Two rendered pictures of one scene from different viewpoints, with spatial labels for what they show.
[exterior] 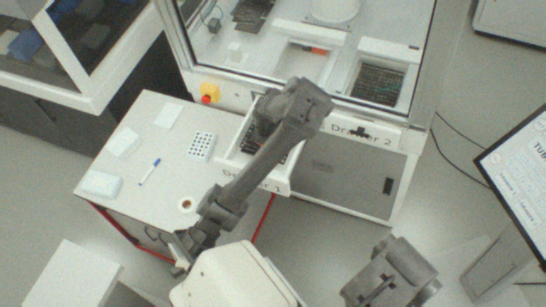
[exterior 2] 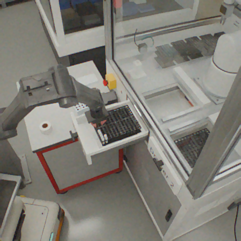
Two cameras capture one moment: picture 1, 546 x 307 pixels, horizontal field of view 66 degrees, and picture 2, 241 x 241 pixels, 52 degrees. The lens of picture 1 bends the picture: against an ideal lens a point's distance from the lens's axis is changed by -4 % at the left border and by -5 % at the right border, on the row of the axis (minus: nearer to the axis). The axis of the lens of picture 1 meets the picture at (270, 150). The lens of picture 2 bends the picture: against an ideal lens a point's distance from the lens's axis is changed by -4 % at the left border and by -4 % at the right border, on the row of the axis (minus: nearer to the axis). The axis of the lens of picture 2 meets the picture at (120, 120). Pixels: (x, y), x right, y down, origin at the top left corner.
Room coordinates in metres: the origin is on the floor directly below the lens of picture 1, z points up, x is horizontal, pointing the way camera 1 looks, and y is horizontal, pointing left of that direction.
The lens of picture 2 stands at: (0.29, -0.51, 1.96)
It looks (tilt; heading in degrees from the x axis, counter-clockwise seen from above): 51 degrees down; 34
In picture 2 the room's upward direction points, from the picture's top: straight up
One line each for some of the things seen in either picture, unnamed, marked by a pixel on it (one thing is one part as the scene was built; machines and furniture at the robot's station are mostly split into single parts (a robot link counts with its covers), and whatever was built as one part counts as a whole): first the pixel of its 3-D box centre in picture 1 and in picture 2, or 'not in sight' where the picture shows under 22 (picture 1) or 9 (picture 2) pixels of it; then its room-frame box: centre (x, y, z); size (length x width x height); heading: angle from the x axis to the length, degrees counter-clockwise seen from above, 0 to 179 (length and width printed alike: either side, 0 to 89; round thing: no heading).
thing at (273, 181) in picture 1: (252, 176); (80, 137); (0.80, 0.08, 0.87); 0.29 x 0.02 x 0.11; 57
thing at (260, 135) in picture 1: (264, 126); (96, 111); (0.85, 0.01, 1.08); 0.10 x 0.07 x 0.07; 147
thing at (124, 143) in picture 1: (124, 144); not in sight; (1.12, 0.60, 0.79); 0.13 x 0.09 x 0.05; 132
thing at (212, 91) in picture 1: (209, 93); (110, 81); (1.23, 0.20, 0.88); 0.07 x 0.05 x 0.07; 57
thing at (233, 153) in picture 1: (274, 132); (117, 125); (0.97, -0.03, 0.86); 0.40 x 0.26 x 0.06; 147
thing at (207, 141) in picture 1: (201, 147); (83, 105); (1.04, 0.27, 0.78); 0.12 x 0.08 x 0.04; 154
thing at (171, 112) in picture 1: (169, 115); (87, 80); (1.24, 0.41, 0.77); 0.13 x 0.09 x 0.02; 148
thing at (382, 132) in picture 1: (362, 130); (163, 164); (0.90, -0.35, 0.87); 0.29 x 0.02 x 0.11; 57
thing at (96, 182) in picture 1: (101, 184); not in sight; (0.95, 0.70, 0.78); 0.15 x 0.10 x 0.04; 64
